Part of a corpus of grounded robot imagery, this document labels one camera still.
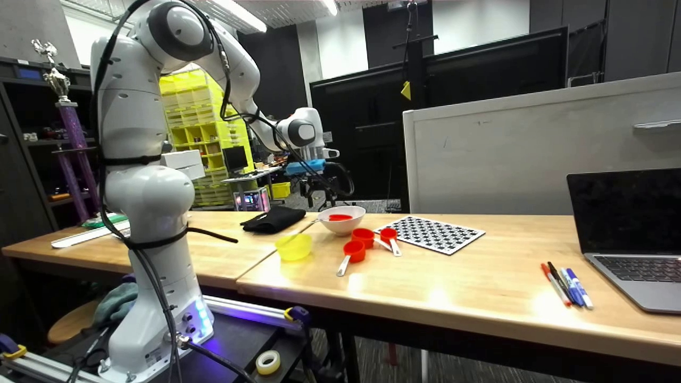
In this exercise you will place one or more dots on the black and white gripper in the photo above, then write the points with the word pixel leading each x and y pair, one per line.
pixel 321 190

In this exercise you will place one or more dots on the white bowl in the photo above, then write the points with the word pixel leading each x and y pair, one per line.
pixel 341 226

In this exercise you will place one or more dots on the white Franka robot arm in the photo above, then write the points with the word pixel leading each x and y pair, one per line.
pixel 149 198

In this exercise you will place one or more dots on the red piece in white bowl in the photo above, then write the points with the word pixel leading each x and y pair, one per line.
pixel 341 217

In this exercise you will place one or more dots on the small yellow box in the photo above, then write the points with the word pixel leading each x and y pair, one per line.
pixel 281 190

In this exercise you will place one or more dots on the black folded cloth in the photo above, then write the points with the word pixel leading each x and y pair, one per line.
pixel 273 217

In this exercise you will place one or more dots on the yellow plastic cup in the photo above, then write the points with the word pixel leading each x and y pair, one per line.
pixel 295 248

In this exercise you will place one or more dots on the large black screen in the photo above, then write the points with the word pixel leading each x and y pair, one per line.
pixel 363 140

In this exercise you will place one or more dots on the small red measuring cup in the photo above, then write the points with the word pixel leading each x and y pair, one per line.
pixel 389 235

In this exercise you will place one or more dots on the checkerboard calibration sheet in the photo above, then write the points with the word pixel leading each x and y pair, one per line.
pixel 438 235

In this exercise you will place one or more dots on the yellow triangle sticker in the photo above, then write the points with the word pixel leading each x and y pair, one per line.
pixel 408 90

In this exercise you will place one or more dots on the white box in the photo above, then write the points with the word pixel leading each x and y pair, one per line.
pixel 186 162

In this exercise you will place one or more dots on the yellow storage bin rack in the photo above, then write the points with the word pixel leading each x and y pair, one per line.
pixel 195 119

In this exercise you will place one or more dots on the roll of clear tape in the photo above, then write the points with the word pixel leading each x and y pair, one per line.
pixel 270 363

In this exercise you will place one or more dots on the green flat item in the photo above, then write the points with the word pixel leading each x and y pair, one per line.
pixel 98 222

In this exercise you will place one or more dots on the teal cloth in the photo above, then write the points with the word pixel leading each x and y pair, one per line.
pixel 113 305

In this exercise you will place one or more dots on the purple trophy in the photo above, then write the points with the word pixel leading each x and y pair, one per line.
pixel 78 140

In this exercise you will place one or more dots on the red pen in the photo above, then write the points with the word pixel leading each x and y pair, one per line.
pixel 554 284

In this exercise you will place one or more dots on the black pen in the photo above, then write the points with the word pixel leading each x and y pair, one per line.
pixel 562 281

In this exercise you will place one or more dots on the blue pen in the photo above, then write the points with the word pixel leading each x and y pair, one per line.
pixel 571 290
pixel 580 287

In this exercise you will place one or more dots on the round wooden board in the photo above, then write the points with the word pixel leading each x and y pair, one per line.
pixel 71 321

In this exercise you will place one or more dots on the black shelf unit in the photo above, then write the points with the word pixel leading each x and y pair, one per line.
pixel 28 140

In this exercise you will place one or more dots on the grey laptop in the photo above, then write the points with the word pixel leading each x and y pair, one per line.
pixel 628 214

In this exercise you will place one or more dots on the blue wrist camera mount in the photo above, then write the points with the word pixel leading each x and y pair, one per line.
pixel 307 167

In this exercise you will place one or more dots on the aluminium rail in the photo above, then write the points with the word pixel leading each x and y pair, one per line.
pixel 247 308
pixel 43 366

